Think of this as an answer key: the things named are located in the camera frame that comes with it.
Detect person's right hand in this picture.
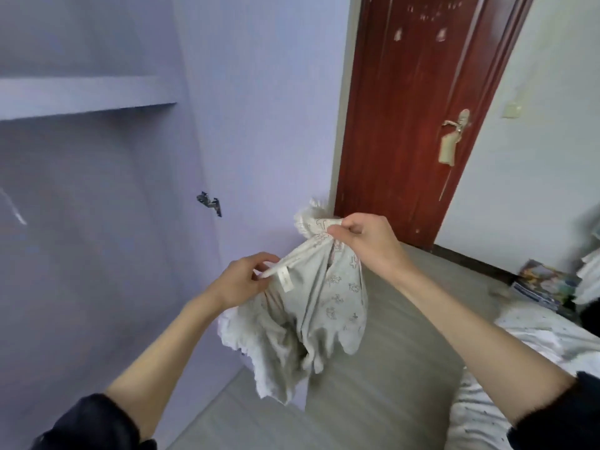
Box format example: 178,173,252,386
326,212,414,285

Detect person's left hand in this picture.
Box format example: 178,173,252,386
208,252,283,313

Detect beige printed shirt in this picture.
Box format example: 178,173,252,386
217,199,369,411

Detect grey wooden wardrobe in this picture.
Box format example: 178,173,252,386
0,0,363,450

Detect plain white trousers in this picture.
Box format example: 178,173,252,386
574,246,600,308

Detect grey wardrobe shelf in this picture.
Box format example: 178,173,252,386
0,74,179,123

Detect person's right forearm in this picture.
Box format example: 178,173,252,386
392,262,575,428

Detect person's left forearm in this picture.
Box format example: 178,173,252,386
105,293,234,441

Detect white dotted bed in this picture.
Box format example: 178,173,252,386
445,299,600,450

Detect person's black left sleeve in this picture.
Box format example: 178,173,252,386
32,393,159,450

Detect person's black sleeve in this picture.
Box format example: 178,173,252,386
506,372,600,450
32,393,159,450

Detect person's black right sleeve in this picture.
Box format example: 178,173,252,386
506,372,600,450

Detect metal door hinge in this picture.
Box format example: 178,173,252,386
196,191,224,218

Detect red wooden room door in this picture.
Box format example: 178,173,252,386
334,0,538,251

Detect silver door handle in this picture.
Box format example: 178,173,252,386
437,108,473,168

